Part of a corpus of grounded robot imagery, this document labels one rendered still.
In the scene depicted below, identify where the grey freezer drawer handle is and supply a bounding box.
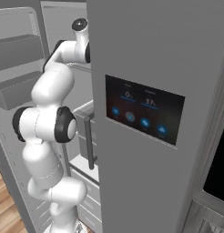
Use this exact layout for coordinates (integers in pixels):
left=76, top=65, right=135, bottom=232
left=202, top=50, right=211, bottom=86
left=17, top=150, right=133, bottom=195
left=83, top=116, right=96, bottom=170

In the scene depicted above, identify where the open grey freezer door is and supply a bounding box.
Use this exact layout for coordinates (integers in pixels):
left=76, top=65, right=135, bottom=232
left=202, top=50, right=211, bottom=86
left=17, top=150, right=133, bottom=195
left=0, top=6, right=72, bottom=233

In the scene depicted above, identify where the grey freezer drawer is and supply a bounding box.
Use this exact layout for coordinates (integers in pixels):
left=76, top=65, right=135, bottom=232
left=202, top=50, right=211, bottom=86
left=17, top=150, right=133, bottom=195
left=74, top=100, right=98, bottom=163

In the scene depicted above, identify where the wire freezer rack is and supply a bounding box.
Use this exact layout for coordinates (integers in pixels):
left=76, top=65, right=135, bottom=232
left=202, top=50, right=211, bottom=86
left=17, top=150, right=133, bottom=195
left=66, top=61, right=92, bottom=74

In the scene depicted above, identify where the grey fridge with touch screen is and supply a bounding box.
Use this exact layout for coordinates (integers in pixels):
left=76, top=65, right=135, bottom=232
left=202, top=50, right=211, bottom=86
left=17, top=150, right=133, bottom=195
left=40, top=0, right=224, bottom=233

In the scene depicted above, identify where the grey wooden cupboard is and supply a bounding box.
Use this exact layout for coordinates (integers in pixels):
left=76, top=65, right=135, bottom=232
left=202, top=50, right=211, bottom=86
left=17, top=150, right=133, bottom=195
left=181, top=198, right=224, bottom=233

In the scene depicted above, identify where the black oven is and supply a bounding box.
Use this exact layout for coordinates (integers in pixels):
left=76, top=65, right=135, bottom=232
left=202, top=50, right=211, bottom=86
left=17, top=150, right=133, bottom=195
left=202, top=116, right=224, bottom=205

